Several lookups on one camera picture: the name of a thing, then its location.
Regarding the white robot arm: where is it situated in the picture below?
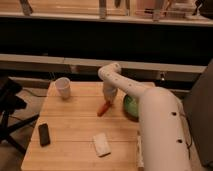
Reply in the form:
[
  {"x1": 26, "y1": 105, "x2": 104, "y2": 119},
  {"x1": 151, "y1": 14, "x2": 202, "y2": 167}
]
[{"x1": 98, "y1": 63, "x2": 192, "y2": 171}]

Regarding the green bowl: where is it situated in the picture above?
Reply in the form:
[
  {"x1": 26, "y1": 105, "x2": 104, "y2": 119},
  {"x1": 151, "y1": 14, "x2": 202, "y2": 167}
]
[{"x1": 123, "y1": 95, "x2": 138, "y2": 118}]

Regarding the white paper cup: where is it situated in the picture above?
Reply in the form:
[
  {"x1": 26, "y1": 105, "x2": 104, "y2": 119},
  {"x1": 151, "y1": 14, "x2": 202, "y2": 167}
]
[{"x1": 55, "y1": 77, "x2": 71, "y2": 99}]

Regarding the dark cabinet at right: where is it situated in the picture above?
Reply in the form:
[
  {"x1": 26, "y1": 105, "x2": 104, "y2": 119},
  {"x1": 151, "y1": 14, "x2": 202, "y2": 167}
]
[{"x1": 183, "y1": 59, "x2": 213, "y2": 169}]

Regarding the black tripod stand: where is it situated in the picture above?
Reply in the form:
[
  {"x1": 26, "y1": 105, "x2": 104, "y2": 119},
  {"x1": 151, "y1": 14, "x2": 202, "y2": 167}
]
[{"x1": 0, "y1": 76, "x2": 39, "y2": 154}]

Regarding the black cable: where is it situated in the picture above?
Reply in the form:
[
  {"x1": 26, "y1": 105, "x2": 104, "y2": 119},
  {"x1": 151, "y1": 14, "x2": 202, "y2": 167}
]
[{"x1": 179, "y1": 113, "x2": 193, "y2": 151}]

